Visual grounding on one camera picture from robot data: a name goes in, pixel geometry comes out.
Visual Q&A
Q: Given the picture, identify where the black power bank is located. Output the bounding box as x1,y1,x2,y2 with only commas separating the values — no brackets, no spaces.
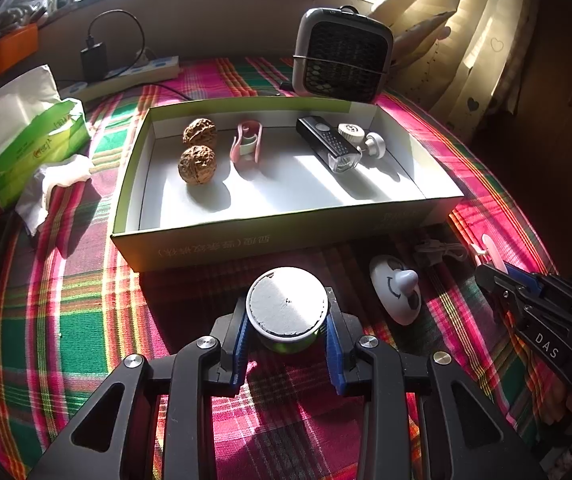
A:
81,44,107,81

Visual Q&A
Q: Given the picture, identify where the white round disc with knob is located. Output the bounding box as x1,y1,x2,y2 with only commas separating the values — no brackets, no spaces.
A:
369,255,422,325

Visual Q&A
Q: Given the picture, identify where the green jar with grey lid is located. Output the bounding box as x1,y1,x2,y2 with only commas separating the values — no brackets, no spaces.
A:
245,266,329,356

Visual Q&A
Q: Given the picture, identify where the pink plastic clip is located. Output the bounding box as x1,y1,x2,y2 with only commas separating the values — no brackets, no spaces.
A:
230,121,263,166

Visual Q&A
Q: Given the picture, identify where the brown walnut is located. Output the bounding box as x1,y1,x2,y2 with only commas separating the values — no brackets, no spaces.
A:
178,145,217,187
182,118,218,148

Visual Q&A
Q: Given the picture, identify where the white power strip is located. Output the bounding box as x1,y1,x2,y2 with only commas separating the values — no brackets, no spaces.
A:
61,56,181,96

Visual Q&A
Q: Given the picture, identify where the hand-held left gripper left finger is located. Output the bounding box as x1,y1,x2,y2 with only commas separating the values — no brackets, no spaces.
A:
26,296,252,480

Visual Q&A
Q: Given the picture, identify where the grey portable heater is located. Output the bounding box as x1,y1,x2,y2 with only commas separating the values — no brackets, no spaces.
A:
291,6,396,103

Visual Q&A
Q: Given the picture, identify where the cream heart-print curtain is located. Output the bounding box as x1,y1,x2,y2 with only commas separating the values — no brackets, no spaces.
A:
366,0,539,133

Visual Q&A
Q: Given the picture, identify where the black charging cable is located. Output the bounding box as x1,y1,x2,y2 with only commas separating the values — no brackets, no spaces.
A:
86,9,147,68

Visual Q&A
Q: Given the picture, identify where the black flashlight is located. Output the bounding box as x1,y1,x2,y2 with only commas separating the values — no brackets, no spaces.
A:
296,116,362,175

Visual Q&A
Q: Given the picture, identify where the crumpled white tissue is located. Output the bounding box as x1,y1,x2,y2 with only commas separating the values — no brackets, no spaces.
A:
15,154,93,236

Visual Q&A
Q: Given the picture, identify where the pink handheld fan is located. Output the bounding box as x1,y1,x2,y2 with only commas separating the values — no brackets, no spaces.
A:
470,232,509,273

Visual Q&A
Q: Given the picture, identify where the plaid blanket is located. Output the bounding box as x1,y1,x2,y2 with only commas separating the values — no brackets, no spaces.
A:
0,56,562,480

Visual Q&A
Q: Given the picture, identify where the orange box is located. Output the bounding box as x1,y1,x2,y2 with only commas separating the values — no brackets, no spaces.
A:
0,23,39,68

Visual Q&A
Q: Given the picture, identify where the white round mount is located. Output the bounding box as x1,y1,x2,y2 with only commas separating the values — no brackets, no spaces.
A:
358,132,386,158

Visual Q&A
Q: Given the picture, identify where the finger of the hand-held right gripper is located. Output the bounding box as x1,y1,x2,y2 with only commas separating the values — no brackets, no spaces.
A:
475,262,524,321
508,264,572,306

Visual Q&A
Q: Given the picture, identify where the green tissue pack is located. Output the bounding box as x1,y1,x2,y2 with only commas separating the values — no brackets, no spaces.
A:
0,64,92,208

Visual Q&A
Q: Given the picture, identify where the cardboard box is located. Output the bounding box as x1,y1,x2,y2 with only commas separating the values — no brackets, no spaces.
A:
110,100,466,273

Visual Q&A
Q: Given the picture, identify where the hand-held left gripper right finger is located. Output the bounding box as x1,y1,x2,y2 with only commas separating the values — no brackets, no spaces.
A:
323,287,547,480

